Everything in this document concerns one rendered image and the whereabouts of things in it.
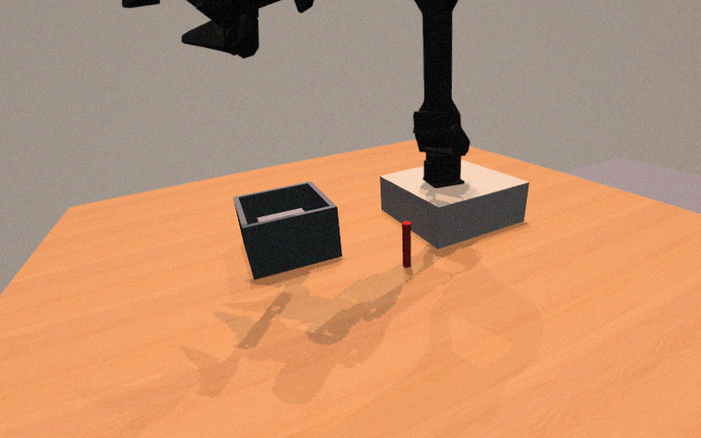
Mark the red peg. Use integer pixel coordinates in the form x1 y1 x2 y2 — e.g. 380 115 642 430
403 221 412 268

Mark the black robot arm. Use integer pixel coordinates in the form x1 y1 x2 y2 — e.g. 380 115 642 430
413 0 470 188

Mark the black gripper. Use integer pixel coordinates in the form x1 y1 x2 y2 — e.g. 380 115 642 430
122 0 261 58

